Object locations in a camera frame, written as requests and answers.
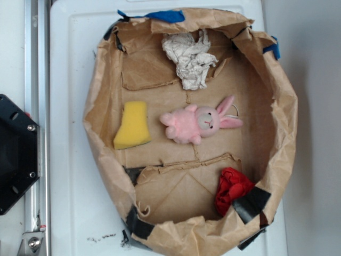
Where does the white paper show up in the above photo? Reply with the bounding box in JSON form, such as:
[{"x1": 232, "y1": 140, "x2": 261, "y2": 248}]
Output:
[{"x1": 162, "y1": 29, "x2": 218, "y2": 91}]

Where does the pink plush bunny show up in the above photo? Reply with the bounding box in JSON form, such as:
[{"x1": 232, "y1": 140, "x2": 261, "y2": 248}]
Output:
[{"x1": 159, "y1": 96, "x2": 243, "y2": 145}]

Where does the yellow sponge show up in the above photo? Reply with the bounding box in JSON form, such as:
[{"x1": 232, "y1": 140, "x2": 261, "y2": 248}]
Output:
[{"x1": 113, "y1": 101, "x2": 151, "y2": 150}]

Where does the brown paper bag tray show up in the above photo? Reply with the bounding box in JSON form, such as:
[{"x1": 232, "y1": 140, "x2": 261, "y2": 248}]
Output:
[{"x1": 83, "y1": 8, "x2": 298, "y2": 255}]

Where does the crumpled red cloth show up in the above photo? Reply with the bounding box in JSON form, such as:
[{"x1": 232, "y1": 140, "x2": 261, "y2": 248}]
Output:
[{"x1": 214, "y1": 167, "x2": 255, "y2": 216}]

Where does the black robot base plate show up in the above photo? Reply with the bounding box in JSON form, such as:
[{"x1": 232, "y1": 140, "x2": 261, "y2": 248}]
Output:
[{"x1": 1, "y1": 94, "x2": 39, "y2": 215}]

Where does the aluminium frame rail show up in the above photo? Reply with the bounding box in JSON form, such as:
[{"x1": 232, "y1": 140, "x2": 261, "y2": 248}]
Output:
[{"x1": 24, "y1": 1, "x2": 53, "y2": 255}]

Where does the metal corner bracket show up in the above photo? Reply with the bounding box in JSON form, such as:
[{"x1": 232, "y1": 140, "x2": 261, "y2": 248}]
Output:
[{"x1": 17, "y1": 231, "x2": 46, "y2": 256}]

